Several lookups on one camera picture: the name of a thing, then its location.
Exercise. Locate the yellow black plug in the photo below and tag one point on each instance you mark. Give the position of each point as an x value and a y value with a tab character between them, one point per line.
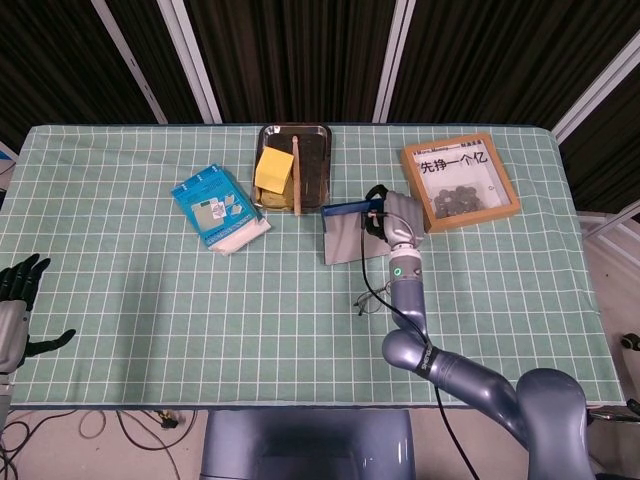
169	419

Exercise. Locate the dark metal tray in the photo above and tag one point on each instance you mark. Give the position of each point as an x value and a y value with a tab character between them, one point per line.
315	170

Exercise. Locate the green checked tablecloth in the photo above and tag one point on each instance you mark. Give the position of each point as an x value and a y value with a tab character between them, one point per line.
200	310

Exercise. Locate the dark blue glasses case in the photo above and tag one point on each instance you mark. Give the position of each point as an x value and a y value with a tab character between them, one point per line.
342	240

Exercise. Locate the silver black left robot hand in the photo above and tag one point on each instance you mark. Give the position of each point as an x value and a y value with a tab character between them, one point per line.
10	325

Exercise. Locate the blue paper packet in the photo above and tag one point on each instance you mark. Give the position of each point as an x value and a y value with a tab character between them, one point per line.
215	207

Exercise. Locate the wooden frame coin box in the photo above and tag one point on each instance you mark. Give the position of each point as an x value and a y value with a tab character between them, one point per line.
417	175

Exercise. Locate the white partition post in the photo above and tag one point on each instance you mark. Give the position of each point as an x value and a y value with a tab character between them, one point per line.
192	65
595	95
395	60
132	65

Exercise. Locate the dark coins pile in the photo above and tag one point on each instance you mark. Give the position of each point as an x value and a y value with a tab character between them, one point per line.
457	202

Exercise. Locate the thin black metal eyeglasses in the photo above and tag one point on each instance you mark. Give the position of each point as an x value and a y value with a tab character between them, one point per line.
369	303

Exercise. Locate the wooden stick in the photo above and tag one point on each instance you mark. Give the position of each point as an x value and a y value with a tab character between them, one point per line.
297	180

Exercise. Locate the grey-blue robot torso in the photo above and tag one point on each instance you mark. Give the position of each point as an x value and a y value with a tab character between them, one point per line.
305	445

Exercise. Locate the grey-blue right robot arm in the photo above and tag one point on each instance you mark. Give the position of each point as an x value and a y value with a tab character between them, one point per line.
480	385

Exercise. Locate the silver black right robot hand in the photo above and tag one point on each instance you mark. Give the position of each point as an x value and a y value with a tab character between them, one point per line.
402	220

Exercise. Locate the yellow sponge block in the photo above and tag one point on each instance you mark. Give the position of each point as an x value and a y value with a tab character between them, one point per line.
273	167

